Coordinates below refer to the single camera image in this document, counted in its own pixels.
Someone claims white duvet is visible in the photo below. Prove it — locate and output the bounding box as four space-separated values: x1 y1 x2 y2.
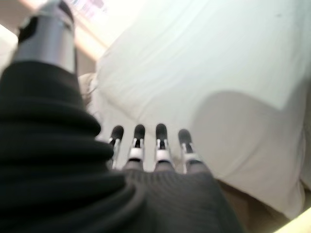
96 0 311 220

